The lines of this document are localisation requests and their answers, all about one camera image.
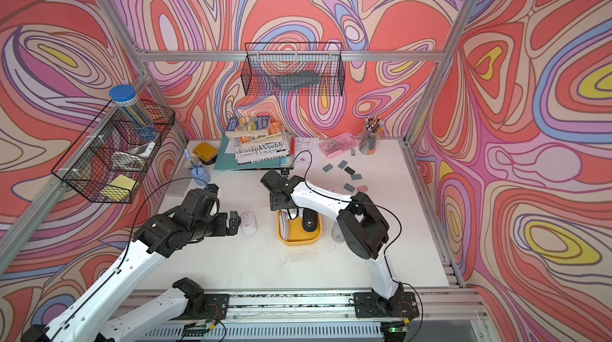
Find black wire basket left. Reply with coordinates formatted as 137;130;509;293
52;100;175;203

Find metal mesh pencil cup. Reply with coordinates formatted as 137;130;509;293
359;117;384;155

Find green folder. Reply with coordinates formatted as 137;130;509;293
214;136;291;171

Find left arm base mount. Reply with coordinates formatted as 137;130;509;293
172;278;230;321

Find blue lid pencil jar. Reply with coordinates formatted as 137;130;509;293
109;85;159;142

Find blue pen cup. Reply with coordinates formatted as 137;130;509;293
184;149;210;187

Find black wire basket on wall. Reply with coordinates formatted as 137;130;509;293
241;41;346;98

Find black computer mouse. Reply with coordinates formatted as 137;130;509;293
302;208;319;233

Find grey computer mouse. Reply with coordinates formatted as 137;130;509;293
331;227;344;243

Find pink plastic box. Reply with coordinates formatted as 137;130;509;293
318;133;358;159

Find yellow sticky notes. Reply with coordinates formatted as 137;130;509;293
100;175;136;202

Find white grey mouse in tray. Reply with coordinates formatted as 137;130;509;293
279;211;290;242

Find stack of magazines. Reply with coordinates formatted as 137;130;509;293
225;115;290;165

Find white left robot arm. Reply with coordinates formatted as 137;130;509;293
21;188;241;341

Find white paper sheet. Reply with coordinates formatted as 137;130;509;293
293;137;319;169

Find yellow storage tray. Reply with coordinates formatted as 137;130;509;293
277;209;323;246

